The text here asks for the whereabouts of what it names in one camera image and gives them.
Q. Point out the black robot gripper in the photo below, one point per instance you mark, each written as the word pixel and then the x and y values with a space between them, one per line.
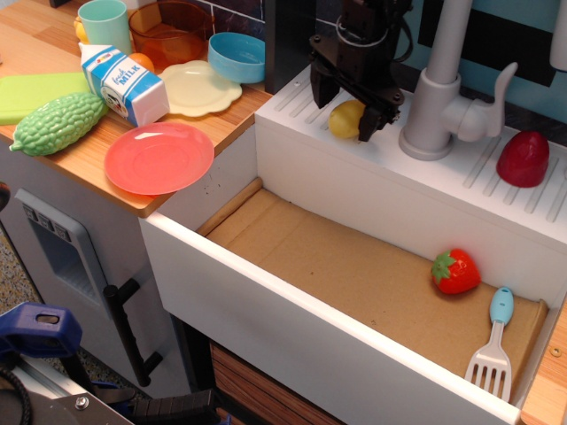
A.
pixel 358 58

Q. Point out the yellow toy potato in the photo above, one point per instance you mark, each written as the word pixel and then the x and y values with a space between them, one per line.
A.
pixel 344 120

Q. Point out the pale yellow scalloped plate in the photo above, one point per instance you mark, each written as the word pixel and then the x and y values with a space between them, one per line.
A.
pixel 194 89

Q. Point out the pink plastic plate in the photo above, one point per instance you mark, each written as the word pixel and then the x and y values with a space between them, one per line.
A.
pixel 159 158

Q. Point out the grey toy faucet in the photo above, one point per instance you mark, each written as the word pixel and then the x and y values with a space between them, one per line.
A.
pixel 438 112

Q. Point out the blue plastic bowl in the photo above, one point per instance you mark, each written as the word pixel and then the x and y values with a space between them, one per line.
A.
pixel 237 57

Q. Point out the white toy sink basin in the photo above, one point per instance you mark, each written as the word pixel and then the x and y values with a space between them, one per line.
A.
pixel 282 356

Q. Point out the dark red toy pepper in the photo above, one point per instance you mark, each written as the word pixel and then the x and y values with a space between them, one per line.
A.
pixel 524 160

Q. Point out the brown cardboard liner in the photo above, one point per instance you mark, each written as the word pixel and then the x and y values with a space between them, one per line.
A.
pixel 376 283

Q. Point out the orange transparent bowl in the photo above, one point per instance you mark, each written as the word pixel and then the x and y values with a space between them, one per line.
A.
pixel 170 32

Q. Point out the red toy strawberry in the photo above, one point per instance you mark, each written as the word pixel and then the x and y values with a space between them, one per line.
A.
pixel 455 272

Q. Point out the orange toy fruit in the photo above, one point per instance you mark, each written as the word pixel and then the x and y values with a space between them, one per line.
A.
pixel 142 60

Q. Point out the blue white milk carton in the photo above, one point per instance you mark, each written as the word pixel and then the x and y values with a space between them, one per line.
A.
pixel 128 88

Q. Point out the mint green plastic cup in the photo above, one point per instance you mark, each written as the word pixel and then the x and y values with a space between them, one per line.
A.
pixel 106 23

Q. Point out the yellow toy banana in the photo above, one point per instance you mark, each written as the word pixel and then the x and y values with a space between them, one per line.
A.
pixel 80 31

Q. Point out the green toy bitter gourd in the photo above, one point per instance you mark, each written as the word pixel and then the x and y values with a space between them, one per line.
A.
pixel 58 124

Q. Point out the white blue toy spatula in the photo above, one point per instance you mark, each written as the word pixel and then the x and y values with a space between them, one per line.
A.
pixel 489 367

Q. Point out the grey dishwasher panel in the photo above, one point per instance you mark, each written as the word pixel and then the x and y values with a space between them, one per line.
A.
pixel 67 248

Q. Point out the lime green cutting board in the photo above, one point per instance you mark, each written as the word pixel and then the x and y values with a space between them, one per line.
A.
pixel 22 94

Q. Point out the blue clamp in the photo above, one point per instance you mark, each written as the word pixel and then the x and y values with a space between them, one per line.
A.
pixel 39 331

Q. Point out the black vertical post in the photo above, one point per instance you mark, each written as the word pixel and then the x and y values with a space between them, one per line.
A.
pixel 288 26

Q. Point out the black cabinet door handle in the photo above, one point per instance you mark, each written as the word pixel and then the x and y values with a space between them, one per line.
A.
pixel 115 298

